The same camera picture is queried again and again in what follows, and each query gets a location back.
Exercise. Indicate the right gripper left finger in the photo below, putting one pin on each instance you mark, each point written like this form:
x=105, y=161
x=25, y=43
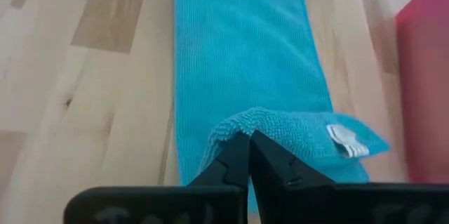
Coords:
x=158, y=204

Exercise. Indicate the red plastic tray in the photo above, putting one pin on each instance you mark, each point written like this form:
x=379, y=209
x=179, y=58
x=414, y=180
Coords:
x=424, y=94

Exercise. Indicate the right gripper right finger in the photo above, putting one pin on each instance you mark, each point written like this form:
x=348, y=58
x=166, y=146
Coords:
x=315, y=203

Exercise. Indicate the bright blue microfiber towel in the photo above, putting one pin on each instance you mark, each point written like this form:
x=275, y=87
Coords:
x=245, y=41

